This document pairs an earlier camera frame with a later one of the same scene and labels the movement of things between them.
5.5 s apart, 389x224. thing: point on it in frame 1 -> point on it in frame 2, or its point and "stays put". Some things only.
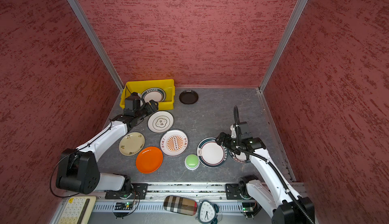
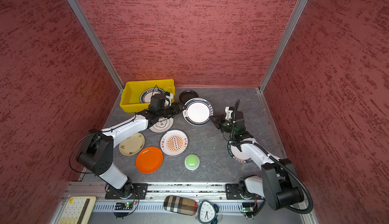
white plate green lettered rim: [241, 158] stays put
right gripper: [226, 143] -> [218, 122]
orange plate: [149, 159] stays put
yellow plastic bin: [167, 85] stays put
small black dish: [188, 97] stays put
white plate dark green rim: [210, 153] -> [198, 111]
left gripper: [155, 108] -> [177, 109]
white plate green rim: [155, 94] stays put
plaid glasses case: [181, 205] stays put
